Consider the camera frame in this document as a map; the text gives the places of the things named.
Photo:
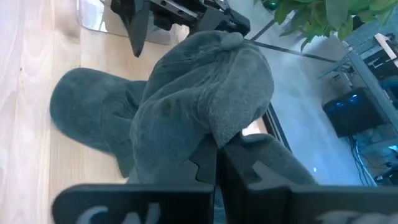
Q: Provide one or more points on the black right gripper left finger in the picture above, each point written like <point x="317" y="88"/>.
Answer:
<point x="205" y="161"/>

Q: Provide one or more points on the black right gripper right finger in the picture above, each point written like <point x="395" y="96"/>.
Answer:
<point x="236" y="174"/>

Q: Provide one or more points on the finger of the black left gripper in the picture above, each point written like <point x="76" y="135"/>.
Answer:
<point x="139" y="28"/>
<point x="227" y="23"/>

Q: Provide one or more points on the grey denim baseball cap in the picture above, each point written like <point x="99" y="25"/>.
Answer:
<point x="192" y="99"/>

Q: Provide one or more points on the clear plastic container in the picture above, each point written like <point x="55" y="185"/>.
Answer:
<point x="93" y="18"/>

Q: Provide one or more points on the green leafy plant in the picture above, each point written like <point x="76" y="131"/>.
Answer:
<point x="320" y="15"/>

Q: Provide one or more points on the black computer tower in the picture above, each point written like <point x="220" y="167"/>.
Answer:
<point x="354" y="113"/>

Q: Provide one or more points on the grey metal shelf rack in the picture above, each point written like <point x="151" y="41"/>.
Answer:
<point x="370" y="68"/>

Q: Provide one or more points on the black table frame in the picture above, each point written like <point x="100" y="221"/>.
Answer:
<point x="275" y="126"/>

